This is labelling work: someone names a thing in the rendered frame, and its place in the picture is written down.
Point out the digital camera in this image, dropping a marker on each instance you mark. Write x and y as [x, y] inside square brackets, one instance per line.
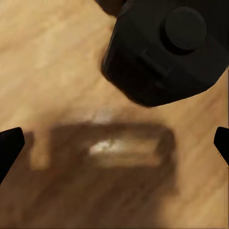
[162, 51]

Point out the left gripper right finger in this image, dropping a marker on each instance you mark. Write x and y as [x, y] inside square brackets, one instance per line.
[221, 142]

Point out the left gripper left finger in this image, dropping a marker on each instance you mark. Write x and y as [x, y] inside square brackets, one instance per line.
[11, 143]

